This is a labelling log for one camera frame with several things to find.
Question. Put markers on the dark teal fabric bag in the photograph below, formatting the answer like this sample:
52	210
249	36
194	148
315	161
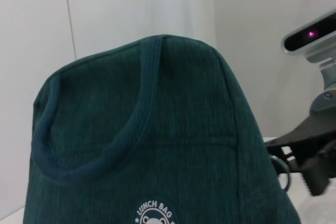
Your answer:
157	129

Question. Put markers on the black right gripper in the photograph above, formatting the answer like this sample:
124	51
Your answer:
315	132

